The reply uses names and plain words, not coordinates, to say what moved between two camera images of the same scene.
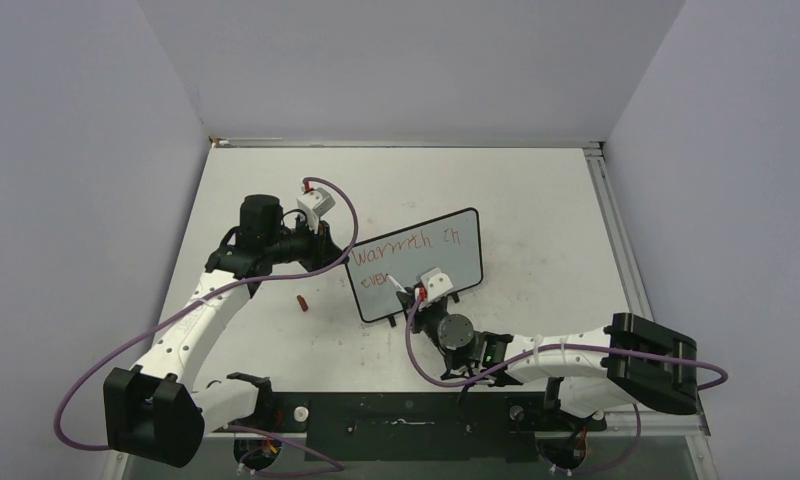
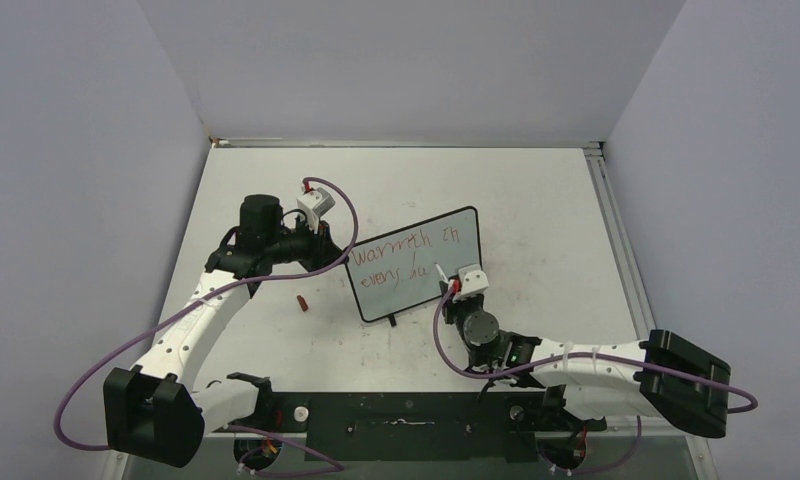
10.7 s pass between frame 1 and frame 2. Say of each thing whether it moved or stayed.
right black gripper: moved
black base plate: stayed
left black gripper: stayed
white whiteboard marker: moved
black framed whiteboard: stayed
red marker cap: stayed
